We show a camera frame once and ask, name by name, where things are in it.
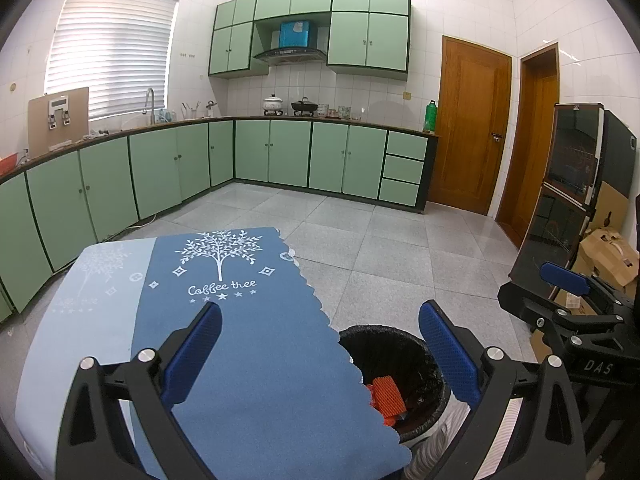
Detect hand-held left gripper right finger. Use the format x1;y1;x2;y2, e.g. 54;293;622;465
419;299;586;480

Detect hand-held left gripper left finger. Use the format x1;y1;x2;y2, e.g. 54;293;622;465
55;301;223;480

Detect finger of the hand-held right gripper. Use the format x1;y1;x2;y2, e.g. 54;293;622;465
539;261;638;311
497;282;583;336

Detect black trash bin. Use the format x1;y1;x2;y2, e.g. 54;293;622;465
338;325;473;480

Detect orange foam net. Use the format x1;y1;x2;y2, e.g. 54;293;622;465
371;375;407;427

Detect brown cardboard box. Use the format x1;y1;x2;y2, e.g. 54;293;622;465
529;227;640;362

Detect blue tree-print tablecloth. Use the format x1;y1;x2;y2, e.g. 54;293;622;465
127;226;415;480

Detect flat cardboard sheet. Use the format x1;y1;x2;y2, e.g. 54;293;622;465
592;180;635;243

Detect black glass cabinet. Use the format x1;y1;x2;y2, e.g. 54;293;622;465
507;102;640;281

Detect plain wooden door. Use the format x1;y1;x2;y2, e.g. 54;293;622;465
495;42;560;251

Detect light blue table cover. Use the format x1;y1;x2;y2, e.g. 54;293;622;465
15;237;158;480

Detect green drawer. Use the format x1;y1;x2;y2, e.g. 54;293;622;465
386;131;428;160
382;155;425;184
378;179;420;207

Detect green base cabinets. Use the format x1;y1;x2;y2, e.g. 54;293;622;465
0;117;440;323

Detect black range hood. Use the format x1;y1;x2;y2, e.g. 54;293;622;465
252;47;327;66

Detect white window blind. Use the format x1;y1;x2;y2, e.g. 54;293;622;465
45;0;180;121

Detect blue box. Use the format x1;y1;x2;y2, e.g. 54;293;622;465
278;21;308;49

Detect wooden door with handle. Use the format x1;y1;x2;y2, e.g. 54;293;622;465
429;35;513;217

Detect green wall cabinets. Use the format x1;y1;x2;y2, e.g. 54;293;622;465
207;0;412;81

